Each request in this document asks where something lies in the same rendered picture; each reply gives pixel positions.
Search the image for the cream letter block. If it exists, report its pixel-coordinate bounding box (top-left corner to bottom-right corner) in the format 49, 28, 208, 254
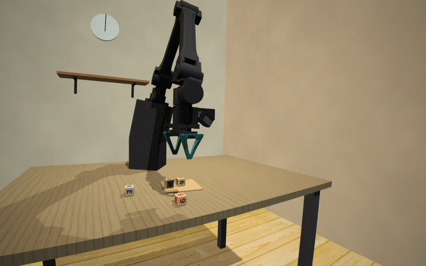
164, 178, 174, 188
174, 193, 187, 206
125, 185, 134, 196
176, 177, 186, 186

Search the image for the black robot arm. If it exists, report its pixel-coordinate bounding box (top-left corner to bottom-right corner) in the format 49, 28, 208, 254
145, 0, 215, 127

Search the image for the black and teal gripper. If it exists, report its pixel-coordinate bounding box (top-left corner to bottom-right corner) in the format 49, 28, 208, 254
163, 105, 203, 159

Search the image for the tan flat mat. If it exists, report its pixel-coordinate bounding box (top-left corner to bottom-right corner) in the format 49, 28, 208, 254
160, 179, 203, 194

